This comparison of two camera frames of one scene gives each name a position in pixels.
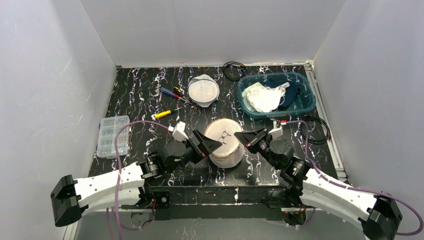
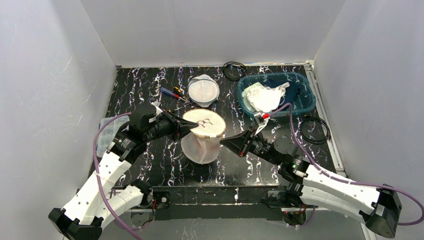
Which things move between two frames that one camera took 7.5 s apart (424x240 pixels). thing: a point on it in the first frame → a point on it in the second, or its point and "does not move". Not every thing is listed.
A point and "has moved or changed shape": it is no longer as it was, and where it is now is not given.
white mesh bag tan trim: x=231 y=153 has moved or changed shape
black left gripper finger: x=204 y=146 → x=184 y=126
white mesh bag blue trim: x=203 y=90 does not move
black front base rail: x=254 y=202 does not move
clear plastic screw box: x=109 y=126 does not move
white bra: x=258 y=97 does not move
